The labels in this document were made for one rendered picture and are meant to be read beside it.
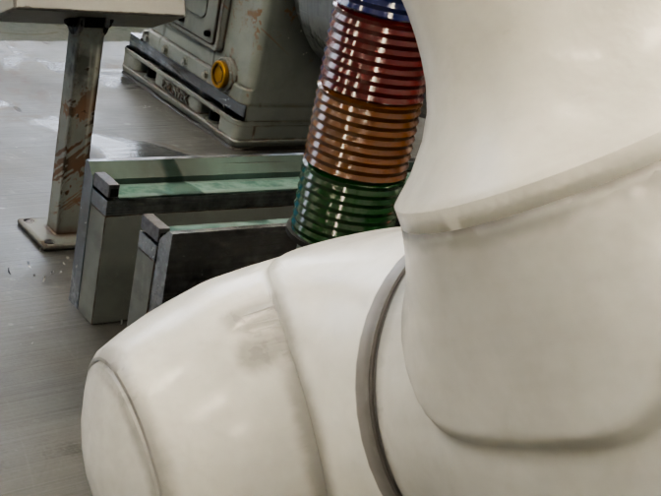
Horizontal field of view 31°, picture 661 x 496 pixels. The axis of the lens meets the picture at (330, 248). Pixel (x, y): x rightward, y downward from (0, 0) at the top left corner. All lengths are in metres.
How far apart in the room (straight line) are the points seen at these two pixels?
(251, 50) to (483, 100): 1.28
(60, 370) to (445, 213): 0.75
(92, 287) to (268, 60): 0.57
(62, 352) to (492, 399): 0.76
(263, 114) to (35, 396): 0.71
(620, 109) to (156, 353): 0.16
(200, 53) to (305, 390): 1.32
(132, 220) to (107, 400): 0.67
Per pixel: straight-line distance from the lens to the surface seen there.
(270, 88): 1.55
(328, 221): 0.67
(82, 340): 1.03
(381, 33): 0.63
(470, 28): 0.26
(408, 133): 0.66
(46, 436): 0.90
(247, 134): 1.56
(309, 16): 1.46
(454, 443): 0.29
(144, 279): 0.96
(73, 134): 1.17
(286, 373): 0.34
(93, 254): 1.04
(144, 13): 1.15
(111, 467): 0.36
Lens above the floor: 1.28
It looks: 22 degrees down
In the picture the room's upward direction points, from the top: 12 degrees clockwise
